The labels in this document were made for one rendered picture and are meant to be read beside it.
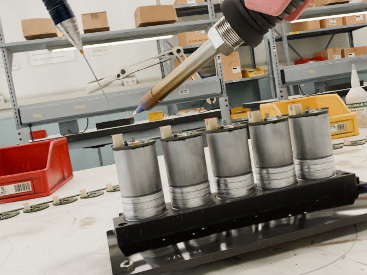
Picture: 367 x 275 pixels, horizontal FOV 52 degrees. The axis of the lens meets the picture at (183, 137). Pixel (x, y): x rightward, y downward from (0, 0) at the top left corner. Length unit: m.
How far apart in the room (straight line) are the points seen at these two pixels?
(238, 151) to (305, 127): 0.05
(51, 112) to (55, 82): 2.17
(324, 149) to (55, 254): 0.18
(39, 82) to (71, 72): 0.37
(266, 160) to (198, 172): 0.04
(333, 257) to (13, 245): 0.21
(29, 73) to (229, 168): 4.50
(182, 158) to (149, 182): 0.02
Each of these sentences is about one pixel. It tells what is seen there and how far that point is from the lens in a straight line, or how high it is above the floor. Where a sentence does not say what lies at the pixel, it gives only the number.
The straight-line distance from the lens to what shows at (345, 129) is 0.56.
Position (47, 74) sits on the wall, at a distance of 4.65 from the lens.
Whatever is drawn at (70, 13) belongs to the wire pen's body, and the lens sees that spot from 0.20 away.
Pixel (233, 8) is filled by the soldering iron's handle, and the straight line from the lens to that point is 0.17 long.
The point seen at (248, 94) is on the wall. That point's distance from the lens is 4.93.
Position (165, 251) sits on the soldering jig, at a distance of 0.19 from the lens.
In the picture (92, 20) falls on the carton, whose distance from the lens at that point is 2.59.
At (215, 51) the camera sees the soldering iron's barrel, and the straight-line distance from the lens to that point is 0.18.
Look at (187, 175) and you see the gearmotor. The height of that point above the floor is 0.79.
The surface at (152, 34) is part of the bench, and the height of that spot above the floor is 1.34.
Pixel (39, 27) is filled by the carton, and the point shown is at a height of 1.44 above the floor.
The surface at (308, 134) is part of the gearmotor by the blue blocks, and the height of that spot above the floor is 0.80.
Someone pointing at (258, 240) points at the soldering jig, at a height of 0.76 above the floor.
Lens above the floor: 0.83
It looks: 5 degrees down
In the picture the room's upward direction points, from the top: 9 degrees counter-clockwise
